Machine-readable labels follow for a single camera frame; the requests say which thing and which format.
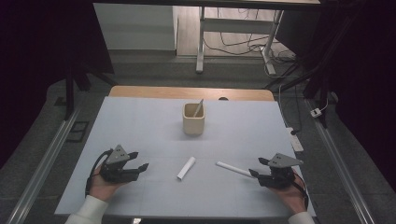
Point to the dark curtain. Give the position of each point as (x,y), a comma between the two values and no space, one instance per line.
(37,62)
(364,77)

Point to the person's left hand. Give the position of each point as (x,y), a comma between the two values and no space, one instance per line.
(102,188)

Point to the black metal stand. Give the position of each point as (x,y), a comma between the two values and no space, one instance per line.
(69,93)
(314,77)

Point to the silver metal pen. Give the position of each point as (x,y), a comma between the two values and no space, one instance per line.
(198,109)

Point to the aluminium floor rail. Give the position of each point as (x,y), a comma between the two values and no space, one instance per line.
(342,168)
(40,161)

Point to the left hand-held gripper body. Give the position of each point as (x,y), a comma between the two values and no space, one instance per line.
(120,172)

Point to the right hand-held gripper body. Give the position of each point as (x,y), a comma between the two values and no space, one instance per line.
(278,179)

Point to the black floor plate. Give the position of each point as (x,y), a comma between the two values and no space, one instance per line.
(77,132)

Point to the thin white pen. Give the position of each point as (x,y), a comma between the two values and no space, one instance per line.
(233,169)

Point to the white table mat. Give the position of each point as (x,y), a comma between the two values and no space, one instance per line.
(149,124)

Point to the beige square pen holder cup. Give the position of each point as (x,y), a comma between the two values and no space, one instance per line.
(193,126)

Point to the white power strip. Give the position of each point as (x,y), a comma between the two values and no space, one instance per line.
(295,141)

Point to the thick white marker pen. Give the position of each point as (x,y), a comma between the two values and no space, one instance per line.
(186,168)

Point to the white desk frame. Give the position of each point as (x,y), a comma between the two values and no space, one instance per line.
(236,25)

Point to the white cabinet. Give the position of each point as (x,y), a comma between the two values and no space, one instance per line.
(134,28)

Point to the person's right hand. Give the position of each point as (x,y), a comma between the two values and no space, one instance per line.
(292,197)

